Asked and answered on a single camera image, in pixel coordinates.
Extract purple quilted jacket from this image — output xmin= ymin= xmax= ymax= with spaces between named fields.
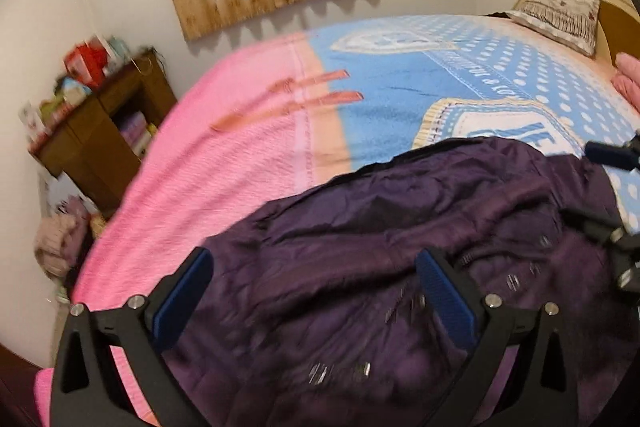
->
xmin=162 ymin=136 xmax=640 ymax=427

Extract pile of clothes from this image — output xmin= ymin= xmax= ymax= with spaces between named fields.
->
xmin=34 ymin=197 xmax=103 ymax=280

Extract folded pink quilt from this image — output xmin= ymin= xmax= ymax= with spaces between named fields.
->
xmin=612 ymin=53 xmax=640 ymax=112

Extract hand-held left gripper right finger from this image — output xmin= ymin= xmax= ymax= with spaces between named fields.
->
xmin=415 ymin=248 xmax=593 ymax=427

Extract cream wooden headboard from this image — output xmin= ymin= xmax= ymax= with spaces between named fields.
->
xmin=512 ymin=0 xmax=640 ymax=78

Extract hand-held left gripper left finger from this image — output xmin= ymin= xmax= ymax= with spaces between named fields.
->
xmin=50 ymin=247 xmax=216 ymax=427

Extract red gift bag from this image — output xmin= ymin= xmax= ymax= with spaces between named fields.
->
xmin=64 ymin=38 xmax=113 ymax=88

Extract white greeting card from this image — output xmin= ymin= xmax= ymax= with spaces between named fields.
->
xmin=19 ymin=104 xmax=43 ymax=142

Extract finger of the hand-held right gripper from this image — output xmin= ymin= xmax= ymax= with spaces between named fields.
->
xmin=562 ymin=206 xmax=632 ymax=249
xmin=584 ymin=140 xmax=640 ymax=172

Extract patterned grey pillow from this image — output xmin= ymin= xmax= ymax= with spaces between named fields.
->
xmin=505 ymin=0 xmax=600 ymax=56

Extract brown wooden desk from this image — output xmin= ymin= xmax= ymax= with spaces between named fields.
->
xmin=32 ymin=52 xmax=178 ymax=218

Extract stacked boxes under desk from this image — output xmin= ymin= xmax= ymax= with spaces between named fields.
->
xmin=117 ymin=113 xmax=158 ymax=158

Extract bed with pink blue blanket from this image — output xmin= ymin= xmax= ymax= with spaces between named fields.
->
xmin=32 ymin=14 xmax=640 ymax=427

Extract brown wooden door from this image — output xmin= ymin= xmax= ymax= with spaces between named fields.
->
xmin=0 ymin=342 xmax=51 ymax=427

